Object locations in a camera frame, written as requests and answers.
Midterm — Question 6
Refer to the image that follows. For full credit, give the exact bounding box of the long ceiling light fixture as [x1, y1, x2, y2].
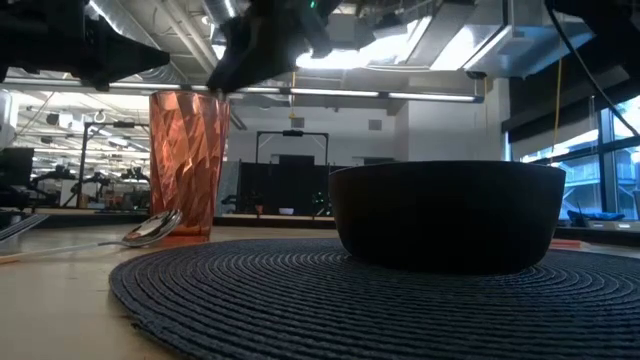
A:
[0, 79, 485, 104]

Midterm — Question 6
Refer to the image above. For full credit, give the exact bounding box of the small black gantry frame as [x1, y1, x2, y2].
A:
[255, 129, 330, 166]

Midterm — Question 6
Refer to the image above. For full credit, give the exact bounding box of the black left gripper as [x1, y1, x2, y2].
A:
[0, 0, 171, 91]

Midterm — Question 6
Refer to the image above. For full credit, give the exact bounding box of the orange faceted plastic tumbler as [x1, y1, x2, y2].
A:
[148, 89, 231, 239]

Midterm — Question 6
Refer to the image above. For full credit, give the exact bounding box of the silver round air duct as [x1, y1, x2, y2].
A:
[87, 0, 221, 84]

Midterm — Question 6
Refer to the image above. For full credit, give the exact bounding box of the dark round woven placemat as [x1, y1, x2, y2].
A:
[108, 237, 640, 360]

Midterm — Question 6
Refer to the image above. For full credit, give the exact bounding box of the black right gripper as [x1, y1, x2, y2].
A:
[207, 0, 346, 94]

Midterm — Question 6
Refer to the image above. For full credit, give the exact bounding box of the grey fabric partition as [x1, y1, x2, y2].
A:
[227, 160, 241, 216]

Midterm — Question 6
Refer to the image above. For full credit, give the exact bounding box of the blue cloth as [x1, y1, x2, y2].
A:
[567, 209, 626, 226]

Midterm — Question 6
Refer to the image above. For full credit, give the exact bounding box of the spoon with orange handle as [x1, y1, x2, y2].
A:
[0, 208, 184, 265]

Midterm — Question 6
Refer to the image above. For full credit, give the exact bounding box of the black window frame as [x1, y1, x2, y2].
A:
[507, 94, 640, 224]

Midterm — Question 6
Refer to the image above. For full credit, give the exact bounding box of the black bowl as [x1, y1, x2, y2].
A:
[328, 159, 567, 275]

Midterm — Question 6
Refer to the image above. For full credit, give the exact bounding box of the yellow hanging cord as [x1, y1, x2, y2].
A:
[552, 57, 564, 151]

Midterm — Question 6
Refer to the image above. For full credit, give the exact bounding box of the black partition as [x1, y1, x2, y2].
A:
[238, 159, 346, 217]

